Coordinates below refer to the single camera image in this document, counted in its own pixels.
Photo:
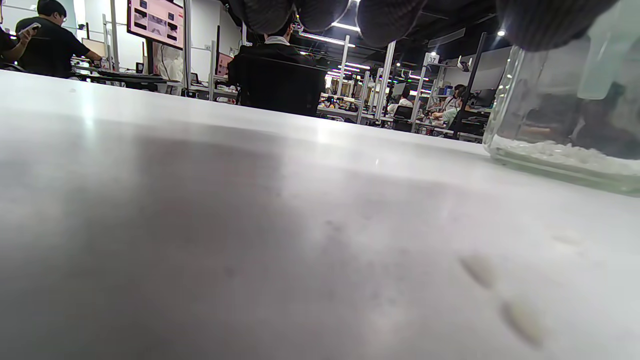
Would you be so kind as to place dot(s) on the person's left hand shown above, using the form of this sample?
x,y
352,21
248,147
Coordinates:
x,y
550,25

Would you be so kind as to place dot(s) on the clear glass jar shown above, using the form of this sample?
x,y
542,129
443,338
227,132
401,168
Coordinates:
x,y
550,100

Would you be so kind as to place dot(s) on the white rice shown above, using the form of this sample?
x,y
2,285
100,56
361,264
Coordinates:
x,y
560,152

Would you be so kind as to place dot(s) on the white sign plate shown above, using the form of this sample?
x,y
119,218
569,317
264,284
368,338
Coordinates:
x,y
433,59

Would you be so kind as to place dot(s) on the black mesh chair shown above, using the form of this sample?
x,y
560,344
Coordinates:
x,y
280,87

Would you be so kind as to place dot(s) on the small pink screen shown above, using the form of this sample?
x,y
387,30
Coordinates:
x,y
225,64

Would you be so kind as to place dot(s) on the black desk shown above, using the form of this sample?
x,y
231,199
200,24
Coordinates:
x,y
125,78

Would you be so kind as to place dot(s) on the white metal post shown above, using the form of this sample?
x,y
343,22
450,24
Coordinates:
x,y
187,45

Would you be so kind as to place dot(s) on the large wall monitor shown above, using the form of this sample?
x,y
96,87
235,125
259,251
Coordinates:
x,y
155,22

